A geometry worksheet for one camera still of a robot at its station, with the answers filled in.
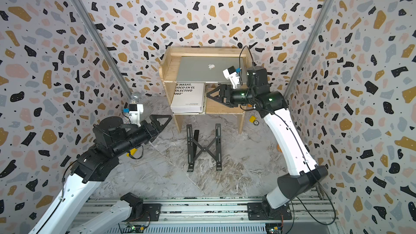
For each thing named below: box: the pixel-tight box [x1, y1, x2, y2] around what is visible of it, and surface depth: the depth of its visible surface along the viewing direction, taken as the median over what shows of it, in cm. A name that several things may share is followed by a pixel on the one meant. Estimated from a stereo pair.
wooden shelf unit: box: [159, 46, 254, 135], surface depth 80 cm
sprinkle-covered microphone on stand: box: [130, 91, 142, 105], surface depth 87 cm
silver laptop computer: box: [176, 56, 246, 83], surface depth 78 cm
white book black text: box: [170, 81, 207, 116], surface depth 85 cm
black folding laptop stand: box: [186, 123, 223, 173], surface depth 89 cm
